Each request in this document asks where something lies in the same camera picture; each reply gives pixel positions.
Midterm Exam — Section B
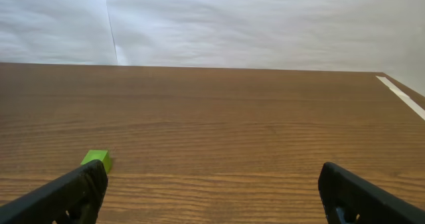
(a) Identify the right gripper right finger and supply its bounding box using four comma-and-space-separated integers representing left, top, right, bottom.
317, 162, 425, 224

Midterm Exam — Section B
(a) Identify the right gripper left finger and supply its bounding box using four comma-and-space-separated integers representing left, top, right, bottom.
0, 160, 109, 224

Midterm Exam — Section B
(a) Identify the green cube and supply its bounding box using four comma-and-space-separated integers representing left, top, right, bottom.
80, 150, 112, 174

